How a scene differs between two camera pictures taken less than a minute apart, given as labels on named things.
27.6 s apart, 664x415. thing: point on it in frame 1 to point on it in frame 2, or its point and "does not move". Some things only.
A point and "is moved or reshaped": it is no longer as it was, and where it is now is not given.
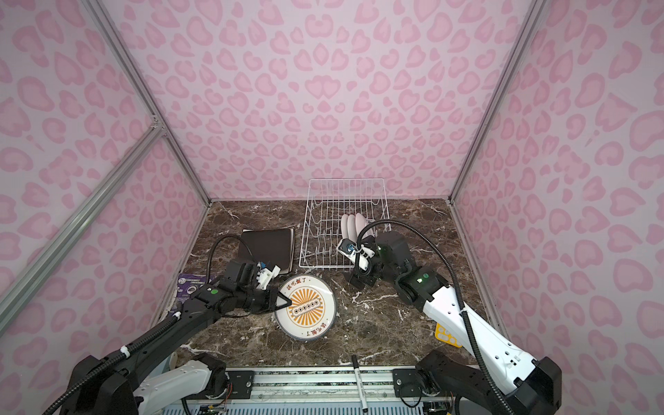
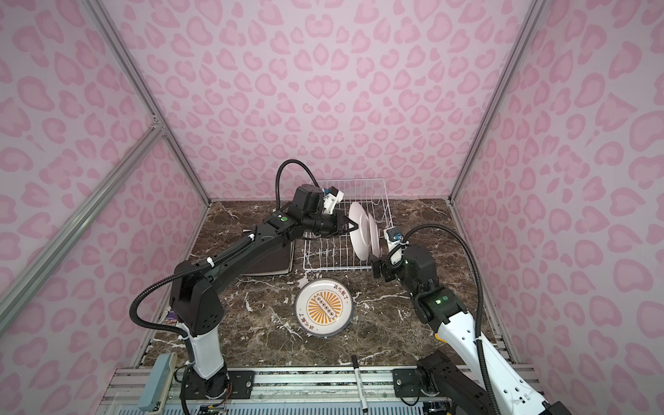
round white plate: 312,310 is moved or reshaped
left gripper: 272,295 to 339,217
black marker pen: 360,385 does not move
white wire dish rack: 339,209 does not move
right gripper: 360,274 to 387,274
